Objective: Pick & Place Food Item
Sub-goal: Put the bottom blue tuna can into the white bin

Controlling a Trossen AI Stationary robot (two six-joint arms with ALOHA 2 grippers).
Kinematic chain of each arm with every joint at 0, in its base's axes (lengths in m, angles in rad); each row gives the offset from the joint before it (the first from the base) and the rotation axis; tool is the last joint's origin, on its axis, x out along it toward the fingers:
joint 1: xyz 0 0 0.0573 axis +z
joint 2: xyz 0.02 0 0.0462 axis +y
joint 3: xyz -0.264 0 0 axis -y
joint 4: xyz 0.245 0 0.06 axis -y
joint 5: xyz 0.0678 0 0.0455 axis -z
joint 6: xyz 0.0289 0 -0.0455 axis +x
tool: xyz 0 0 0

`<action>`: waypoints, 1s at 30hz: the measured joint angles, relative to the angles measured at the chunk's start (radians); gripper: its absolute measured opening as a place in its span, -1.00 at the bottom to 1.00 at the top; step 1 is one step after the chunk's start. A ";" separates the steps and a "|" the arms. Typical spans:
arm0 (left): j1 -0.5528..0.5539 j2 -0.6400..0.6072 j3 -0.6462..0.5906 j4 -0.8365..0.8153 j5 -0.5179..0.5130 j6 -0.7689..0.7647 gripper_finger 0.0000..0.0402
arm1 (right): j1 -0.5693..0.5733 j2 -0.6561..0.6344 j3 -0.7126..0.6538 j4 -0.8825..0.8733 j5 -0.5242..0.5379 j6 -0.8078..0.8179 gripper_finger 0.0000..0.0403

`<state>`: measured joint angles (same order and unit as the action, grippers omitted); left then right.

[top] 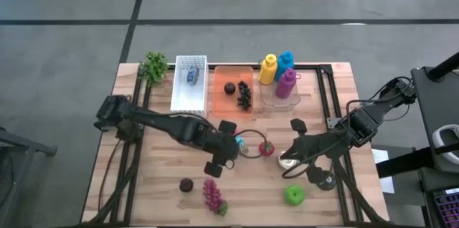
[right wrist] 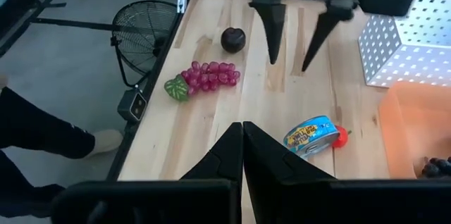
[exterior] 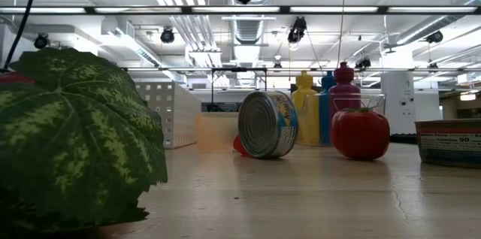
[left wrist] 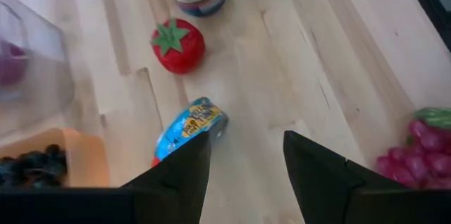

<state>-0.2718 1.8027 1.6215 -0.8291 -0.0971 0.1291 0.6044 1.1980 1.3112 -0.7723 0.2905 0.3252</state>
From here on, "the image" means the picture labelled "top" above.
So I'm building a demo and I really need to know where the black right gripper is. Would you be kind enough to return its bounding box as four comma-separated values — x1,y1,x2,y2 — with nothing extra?
285,118,338,186

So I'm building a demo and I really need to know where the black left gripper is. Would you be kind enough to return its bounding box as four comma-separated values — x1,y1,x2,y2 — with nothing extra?
200,120,240,179

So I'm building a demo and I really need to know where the teal label tuna can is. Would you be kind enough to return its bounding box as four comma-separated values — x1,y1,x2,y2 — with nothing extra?
235,136,249,156

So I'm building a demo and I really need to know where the black round puck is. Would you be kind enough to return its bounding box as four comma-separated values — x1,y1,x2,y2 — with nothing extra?
314,170,337,191

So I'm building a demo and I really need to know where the red toy strawberry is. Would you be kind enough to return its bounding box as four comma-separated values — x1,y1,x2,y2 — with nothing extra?
258,141,275,157

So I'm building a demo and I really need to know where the black toy grape bunch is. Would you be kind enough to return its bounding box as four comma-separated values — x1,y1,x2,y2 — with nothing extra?
236,80,253,111

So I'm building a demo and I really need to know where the magenta squeeze bottle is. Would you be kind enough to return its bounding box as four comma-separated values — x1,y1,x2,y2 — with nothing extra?
275,67,298,100

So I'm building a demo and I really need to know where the blue label can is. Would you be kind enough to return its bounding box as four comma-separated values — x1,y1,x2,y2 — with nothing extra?
186,66,201,85

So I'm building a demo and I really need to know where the yellow squeeze bottle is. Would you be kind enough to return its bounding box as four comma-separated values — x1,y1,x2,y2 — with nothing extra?
257,53,279,85

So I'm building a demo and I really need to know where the blue squeeze bottle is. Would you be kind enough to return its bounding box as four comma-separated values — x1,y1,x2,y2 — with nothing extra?
275,51,295,82

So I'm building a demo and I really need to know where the small can cream lid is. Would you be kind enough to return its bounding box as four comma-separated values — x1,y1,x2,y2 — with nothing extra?
278,151,298,171

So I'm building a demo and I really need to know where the purple toy grape bunch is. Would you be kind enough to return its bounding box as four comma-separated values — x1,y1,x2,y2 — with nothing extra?
202,179,229,217

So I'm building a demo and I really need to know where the orange translucent bin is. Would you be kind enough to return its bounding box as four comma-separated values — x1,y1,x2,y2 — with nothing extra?
212,65,255,118

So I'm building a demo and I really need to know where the green toy apple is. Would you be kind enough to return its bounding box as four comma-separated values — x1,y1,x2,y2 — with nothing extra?
285,184,306,206

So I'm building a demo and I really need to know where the dark brown toy fruit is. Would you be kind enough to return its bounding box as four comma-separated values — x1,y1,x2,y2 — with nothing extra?
179,177,194,193

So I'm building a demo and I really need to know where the white perforated bin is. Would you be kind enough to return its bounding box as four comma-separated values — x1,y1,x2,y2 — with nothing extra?
170,54,209,118

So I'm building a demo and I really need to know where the clear plastic bin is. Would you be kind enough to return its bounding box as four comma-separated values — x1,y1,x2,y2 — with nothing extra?
258,57,302,109

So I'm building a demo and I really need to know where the white paper sheet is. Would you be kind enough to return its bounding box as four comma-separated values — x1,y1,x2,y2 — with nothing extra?
371,148,395,195

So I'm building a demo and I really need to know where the black horizontal bar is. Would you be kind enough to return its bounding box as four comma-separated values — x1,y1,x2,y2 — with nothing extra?
375,144,459,179

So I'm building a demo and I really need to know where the green artificial plant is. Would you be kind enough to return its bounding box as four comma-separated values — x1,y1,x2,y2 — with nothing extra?
138,51,169,87

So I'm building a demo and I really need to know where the black side desk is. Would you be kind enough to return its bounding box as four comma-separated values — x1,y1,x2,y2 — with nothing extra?
410,66,459,228

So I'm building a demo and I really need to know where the backlit keyboard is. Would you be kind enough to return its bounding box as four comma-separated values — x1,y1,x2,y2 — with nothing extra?
432,187,459,228

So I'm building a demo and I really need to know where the black pole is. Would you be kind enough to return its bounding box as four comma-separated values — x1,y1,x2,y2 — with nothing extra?
428,52,459,81

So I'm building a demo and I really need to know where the grey metal stand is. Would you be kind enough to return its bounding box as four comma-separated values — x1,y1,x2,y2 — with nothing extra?
0,126,58,228

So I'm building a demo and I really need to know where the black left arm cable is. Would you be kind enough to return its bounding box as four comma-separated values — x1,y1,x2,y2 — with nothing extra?
234,128,269,160

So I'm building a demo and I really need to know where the black aluminium rig frame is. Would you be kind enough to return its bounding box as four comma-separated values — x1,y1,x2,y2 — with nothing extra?
84,62,390,227

